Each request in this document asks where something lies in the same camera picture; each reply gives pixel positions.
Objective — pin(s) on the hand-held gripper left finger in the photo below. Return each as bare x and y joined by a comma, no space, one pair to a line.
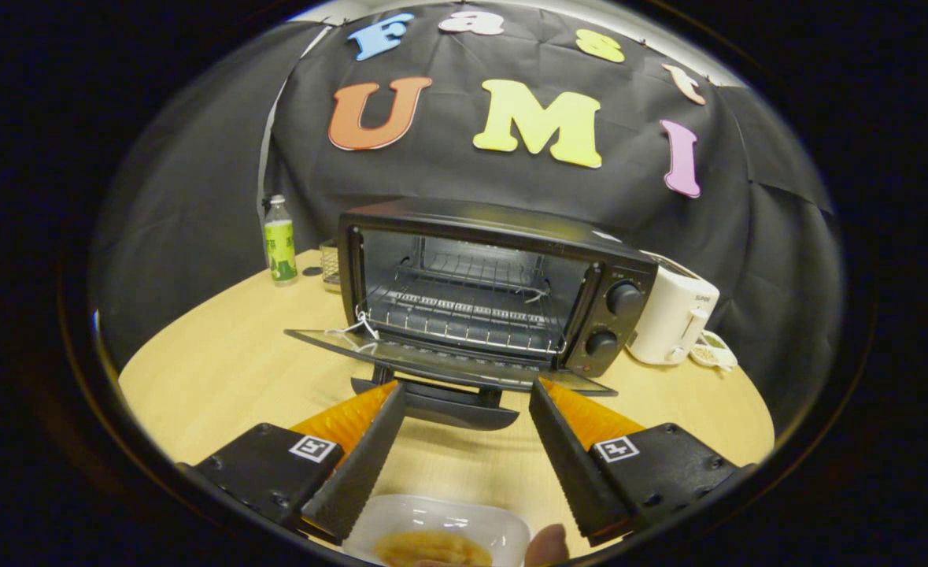
361,472

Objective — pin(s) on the golden bread roll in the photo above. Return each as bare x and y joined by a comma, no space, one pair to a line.
432,549

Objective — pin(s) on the white pop-up toaster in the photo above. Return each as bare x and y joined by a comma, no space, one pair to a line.
672,315

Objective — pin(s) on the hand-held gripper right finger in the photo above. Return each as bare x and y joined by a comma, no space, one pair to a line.
578,472

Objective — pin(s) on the clear glass jar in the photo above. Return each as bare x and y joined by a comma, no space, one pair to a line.
330,264

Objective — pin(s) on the white plate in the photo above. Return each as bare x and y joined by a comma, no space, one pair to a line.
440,510

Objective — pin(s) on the green label plastic bottle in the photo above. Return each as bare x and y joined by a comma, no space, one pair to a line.
280,248

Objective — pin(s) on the black toaster oven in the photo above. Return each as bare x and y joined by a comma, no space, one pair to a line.
625,331

